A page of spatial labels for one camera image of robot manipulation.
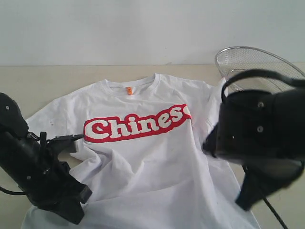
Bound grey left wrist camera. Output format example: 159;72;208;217
47;134;84;155

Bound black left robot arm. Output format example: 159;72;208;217
0;93;92;225

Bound white t-shirt red logo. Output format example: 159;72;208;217
22;73;259;229

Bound metal wire mesh basket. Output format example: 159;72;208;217
214;46;305;93

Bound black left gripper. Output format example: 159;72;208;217
26;161;92;225

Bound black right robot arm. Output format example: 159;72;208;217
202;89;305;211

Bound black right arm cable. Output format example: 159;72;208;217
220;68;305;229

